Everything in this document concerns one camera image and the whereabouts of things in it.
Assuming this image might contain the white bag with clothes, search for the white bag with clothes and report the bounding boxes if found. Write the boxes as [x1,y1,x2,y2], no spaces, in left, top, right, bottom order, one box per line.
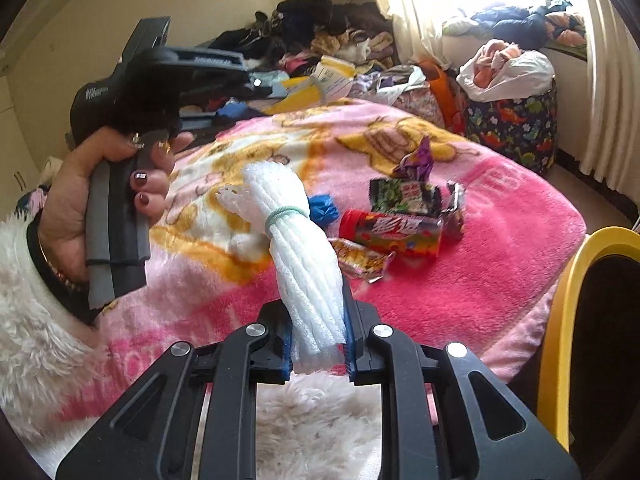
[457,39,555,103]

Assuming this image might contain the dinosaur print laundry basket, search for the dinosaur print laundry basket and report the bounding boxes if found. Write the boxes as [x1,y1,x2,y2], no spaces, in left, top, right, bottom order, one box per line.
[463,80,558,176]

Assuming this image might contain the green snack wrapper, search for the green snack wrapper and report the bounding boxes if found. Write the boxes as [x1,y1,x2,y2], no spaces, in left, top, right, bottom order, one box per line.
[369,179,442,218]

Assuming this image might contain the orange bag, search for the orange bag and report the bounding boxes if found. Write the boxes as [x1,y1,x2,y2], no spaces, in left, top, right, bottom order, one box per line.
[419,60,465,134]

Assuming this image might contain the yellow white snack bag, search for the yellow white snack bag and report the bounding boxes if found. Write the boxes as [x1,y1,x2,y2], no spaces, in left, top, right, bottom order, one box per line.
[262,55,356,115]

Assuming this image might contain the cream window curtain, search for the cream window curtain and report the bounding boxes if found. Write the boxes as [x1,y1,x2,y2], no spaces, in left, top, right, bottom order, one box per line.
[374,0,639,200]

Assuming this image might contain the brown chocolate bar wrapper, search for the brown chocolate bar wrapper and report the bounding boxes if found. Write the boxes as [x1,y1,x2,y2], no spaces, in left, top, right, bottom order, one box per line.
[442,181,465,240]

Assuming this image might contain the red candy tube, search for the red candy tube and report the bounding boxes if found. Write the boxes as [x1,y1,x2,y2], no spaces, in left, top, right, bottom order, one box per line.
[338,209,444,257]

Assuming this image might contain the pink cartoon fleece blanket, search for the pink cartoon fleece blanket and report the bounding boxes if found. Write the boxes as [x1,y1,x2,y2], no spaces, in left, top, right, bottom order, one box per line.
[0,96,587,426]

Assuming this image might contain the left hand painted nails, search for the left hand painted nails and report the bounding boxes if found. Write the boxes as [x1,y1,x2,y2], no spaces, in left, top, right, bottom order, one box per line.
[38,127,193,284]

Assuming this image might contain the clear orange snack wrapper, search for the clear orange snack wrapper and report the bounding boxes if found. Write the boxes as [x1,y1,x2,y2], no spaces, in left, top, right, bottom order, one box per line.
[329,237,395,283]

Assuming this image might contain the blue crumpled plastic bag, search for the blue crumpled plastic bag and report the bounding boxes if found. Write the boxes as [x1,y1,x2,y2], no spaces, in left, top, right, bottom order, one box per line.
[308,194,340,230]

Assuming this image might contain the pile of clothes on bed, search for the pile of clothes on bed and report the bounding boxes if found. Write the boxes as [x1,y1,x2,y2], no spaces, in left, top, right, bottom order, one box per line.
[206,0,426,111]

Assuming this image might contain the clothes on window sill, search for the clothes on window sill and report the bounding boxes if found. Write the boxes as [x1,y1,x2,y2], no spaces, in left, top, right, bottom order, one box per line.
[442,0,588,60]

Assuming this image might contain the purple candy wrapper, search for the purple candy wrapper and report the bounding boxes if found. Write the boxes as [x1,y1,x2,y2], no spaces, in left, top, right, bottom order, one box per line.
[392,136,435,183]

